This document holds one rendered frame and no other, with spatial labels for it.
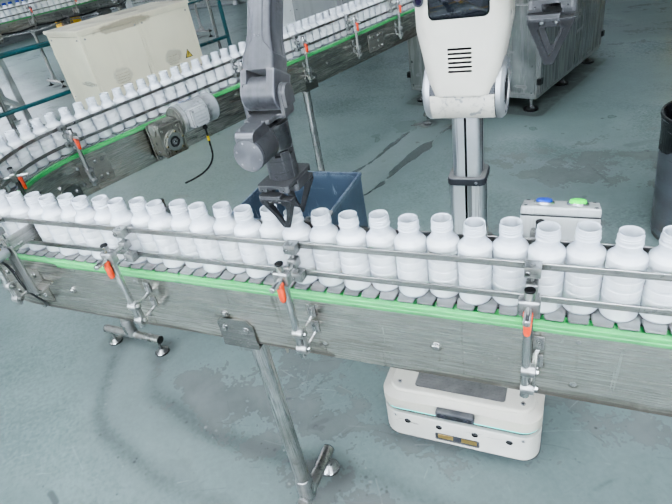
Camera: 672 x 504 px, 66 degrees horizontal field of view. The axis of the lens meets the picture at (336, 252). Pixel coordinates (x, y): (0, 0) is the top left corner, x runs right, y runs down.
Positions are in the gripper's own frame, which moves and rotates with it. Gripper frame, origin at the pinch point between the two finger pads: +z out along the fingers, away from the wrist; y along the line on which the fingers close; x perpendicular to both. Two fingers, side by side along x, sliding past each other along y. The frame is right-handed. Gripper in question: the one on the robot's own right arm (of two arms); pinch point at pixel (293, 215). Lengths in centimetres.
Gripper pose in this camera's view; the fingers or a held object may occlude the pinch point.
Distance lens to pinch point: 104.3
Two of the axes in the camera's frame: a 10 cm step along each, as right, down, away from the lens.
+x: 9.1, 0.9, -4.0
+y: -3.7, 5.5, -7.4
